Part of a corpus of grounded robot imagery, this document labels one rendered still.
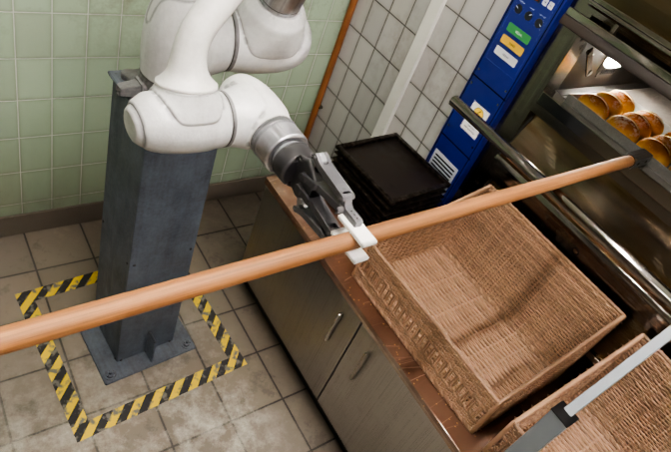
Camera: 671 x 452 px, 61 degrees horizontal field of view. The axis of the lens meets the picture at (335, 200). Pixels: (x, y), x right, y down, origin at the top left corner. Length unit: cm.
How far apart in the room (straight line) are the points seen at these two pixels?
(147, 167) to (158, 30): 33
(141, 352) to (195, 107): 130
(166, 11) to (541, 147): 113
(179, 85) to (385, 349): 96
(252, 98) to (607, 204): 108
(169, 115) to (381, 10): 143
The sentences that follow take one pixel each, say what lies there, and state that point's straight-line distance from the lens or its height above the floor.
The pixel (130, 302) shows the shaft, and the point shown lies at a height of 121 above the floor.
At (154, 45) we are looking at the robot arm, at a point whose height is 115.
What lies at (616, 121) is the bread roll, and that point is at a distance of 175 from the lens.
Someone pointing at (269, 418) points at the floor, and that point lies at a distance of 206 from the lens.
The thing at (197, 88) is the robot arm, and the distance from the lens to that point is 95.
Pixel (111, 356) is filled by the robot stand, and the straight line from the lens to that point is 209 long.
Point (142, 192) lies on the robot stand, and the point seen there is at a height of 78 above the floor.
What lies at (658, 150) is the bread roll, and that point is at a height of 122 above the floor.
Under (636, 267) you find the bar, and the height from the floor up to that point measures 117.
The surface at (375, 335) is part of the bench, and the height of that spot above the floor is 57.
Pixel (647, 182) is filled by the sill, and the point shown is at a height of 116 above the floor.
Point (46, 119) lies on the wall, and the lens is 212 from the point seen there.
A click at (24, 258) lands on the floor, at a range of 236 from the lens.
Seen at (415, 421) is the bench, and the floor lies 49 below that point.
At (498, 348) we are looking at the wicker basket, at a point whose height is 59.
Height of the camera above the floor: 179
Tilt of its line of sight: 38 degrees down
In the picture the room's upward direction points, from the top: 23 degrees clockwise
